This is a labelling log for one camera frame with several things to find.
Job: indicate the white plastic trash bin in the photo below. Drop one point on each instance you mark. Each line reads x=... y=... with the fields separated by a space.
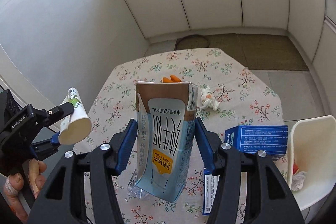
x=311 y=146

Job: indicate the brown floor mat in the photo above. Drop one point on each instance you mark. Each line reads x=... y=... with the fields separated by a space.
x=260 y=52

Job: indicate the white paper cup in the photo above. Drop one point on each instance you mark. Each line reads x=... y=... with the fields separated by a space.
x=76 y=126

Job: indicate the brown blue milk carton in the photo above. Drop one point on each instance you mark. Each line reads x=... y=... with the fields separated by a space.
x=166 y=114

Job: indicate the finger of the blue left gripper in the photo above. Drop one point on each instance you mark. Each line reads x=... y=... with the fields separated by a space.
x=55 y=138

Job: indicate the orange carrot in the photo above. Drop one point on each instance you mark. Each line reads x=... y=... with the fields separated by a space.
x=171 y=79

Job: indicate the person's left hand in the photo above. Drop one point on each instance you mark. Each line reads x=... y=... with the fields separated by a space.
x=15 y=183

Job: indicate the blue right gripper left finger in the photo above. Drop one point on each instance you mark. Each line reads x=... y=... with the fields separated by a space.
x=121 y=146

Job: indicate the white tissue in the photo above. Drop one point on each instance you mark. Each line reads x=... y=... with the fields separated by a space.
x=208 y=100

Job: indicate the floral tablecloth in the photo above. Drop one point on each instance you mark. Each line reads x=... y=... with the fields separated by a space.
x=244 y=100

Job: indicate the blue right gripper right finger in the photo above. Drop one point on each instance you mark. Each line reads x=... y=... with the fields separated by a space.
x=209 y=145

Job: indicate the round woven floor mat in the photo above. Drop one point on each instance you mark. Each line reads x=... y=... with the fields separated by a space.
x=191 y=42

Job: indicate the large blue carton box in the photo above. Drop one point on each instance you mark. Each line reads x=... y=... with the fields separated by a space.
x=251 y=139

